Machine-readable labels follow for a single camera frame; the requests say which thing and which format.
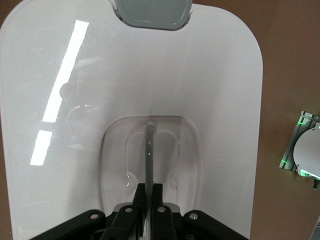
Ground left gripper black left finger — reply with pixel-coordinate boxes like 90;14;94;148
32;183;148;240

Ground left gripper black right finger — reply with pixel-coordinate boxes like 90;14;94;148
151;184;251;240

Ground white box lid grey latches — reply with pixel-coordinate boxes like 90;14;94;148
0;0;265;240

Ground brown table mat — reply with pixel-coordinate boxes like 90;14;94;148
0;0;320;240

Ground aluminium arm base plate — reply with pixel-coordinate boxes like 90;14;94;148
278;109;320;177

